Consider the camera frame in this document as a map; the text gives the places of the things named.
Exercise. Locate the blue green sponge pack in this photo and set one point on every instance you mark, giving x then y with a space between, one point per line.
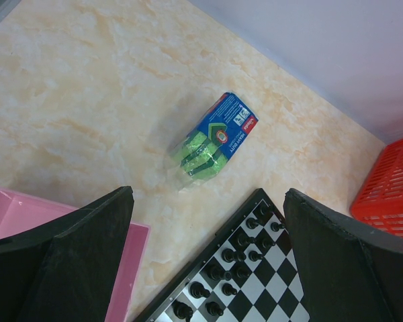
209 146

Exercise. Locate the black white chess board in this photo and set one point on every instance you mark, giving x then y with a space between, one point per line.
246 273

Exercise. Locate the red plastic basket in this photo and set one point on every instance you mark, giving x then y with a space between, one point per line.
379 202

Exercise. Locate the pink plastic tray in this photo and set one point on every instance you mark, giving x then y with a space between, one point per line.
20 212

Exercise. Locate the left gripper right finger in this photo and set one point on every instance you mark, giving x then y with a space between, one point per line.
349 271

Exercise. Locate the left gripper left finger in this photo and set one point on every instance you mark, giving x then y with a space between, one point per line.
65 270

